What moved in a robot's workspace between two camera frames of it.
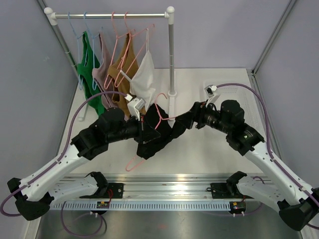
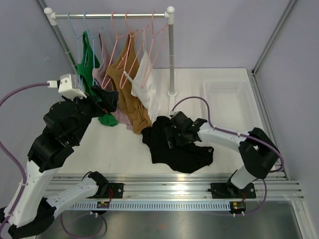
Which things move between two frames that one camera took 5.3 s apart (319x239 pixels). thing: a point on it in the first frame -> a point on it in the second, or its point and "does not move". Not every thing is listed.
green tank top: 84,71 does not move
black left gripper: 145,132 -> 109,101
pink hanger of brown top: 105,86 -> 129,32
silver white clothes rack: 51,18 does not move
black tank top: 156,116 -> 188,158
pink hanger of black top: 159,120 -> 153,35
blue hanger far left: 80,81 does not move
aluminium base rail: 163,186 does not move
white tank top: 142,84 does not move
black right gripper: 199,111 -> 171,131
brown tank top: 122,79 does not move
